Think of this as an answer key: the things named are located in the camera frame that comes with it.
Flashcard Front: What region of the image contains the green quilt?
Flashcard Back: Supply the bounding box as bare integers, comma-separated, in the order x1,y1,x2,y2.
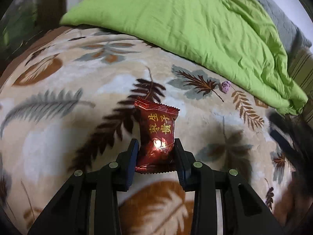
60,0,308,115

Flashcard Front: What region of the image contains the striped beige headboard cushion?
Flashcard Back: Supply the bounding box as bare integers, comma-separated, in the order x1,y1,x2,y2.
288,48,313,98

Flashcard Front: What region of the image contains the grey pillow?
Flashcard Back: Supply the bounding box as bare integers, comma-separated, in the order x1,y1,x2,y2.
257,0,312,58

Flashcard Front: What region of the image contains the dark wooden wardrobe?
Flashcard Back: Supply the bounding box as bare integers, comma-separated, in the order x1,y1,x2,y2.
1,0,66,69

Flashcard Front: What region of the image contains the small purple crumpled ball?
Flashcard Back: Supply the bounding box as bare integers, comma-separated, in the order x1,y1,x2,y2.
220,81,231,94

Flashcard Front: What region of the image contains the dark red candy packet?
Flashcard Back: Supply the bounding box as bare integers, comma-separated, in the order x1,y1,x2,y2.
134,98,179,174

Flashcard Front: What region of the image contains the leaf pattern bed blanket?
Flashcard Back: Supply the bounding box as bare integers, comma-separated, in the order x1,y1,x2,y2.
1,28,294,234

